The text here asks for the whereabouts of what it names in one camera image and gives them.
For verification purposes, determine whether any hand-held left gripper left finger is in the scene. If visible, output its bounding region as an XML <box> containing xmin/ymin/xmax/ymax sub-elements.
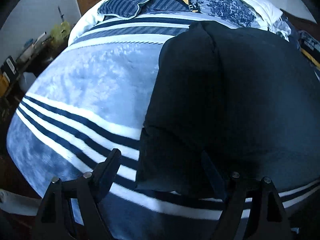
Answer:
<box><xmin>35</xmin><ymin>148</ymin><xmax>122</xmax><ymax>240</ymax></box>

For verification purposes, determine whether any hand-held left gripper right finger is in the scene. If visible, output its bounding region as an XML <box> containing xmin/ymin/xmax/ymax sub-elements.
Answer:
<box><xmin>200</xmin><ymin>151</ymin><xmax>293</xmax><ymax>240</ymax></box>

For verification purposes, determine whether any black down jacket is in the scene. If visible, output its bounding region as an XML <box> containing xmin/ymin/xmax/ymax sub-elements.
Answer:
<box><xmin>136</xmin><ymin>21</ymin><xmax>320</xmax><ymax>202</ymax></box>

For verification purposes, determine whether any blue striped bed sheet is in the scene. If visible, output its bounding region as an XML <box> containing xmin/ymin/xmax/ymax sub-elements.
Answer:
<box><xmin>6</xmin><ymin>14</ymin><xmax>320</xmax><ymax>240</ymax></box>

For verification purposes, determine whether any white plastic object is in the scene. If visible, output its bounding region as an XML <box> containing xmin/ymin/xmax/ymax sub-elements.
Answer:
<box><xmin>0</xmin><ymin>189</ymin><xmax>42</xmax><ymax>217</ymax></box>

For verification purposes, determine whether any clear plastic jug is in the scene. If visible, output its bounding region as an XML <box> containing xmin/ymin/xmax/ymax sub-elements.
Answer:
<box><xmin>19</xmin><ymin>72</ymin><xmax>38</xmax><ymax>92</ymax></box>

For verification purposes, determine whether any dark wooden side table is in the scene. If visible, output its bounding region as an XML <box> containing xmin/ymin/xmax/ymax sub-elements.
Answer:
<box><xmin>0</xmin><ymin>36</ymin><xmax>70</xmax><ymax>100</ymax></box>

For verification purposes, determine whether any yellow pot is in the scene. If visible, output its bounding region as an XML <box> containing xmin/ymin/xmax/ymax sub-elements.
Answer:
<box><xmin>0</xmin><ymin>71</ymin><xmax>10</xmax><ymax>97</ymax></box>

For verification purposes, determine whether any black kitchen appliance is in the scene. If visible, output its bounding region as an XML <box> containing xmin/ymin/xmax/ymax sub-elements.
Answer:
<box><xmin>0</xmin><ymin>56</ymin><xmax>18</xmax><ymax>77</ymax></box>

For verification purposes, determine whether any white cooking pot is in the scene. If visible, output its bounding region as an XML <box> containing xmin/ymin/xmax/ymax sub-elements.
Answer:
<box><xmin>17</xmin><ymin>31</ymin><xmax>48</xmax><ymax>63</ymax></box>

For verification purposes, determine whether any yellow-green plastic bag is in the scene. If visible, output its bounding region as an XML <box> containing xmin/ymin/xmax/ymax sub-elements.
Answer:
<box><xmin>51</xmin><ymin>21</ymin><xmax>72</xmax><ymax>44</ymax></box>

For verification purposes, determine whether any white mattress cover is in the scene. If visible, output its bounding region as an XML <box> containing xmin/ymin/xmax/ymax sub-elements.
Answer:
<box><xmin>68</xmin><ymin>0</ymin><xmax>105</xmax><ymax>47</ymax></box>

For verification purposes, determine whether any lettered pillow with yellow stripe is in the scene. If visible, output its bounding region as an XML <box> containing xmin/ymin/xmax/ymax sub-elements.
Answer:
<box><xmin>297</xmin><ymin>30</ymin><xmax>320</xmax><ymax>69</ymax></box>

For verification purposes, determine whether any thin dark pole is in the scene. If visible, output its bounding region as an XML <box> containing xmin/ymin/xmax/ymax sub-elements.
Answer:
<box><xmin>57</xmin><ymin>6</ymin><xmax>66</xmax><ymax>24</ymax></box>

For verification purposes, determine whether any blue floral duvet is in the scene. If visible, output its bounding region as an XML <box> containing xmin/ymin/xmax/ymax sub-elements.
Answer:
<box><xmin>160</xmin><ymin>0</ymin><xmax>292</xmax><ymax>40</ymax></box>

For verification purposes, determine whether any blue striped pillow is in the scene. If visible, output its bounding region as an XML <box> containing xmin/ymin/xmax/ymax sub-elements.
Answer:
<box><xmin>97</xmin><ymin>0</ymin><xmax>173</xmax><ymax>19</ymax></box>

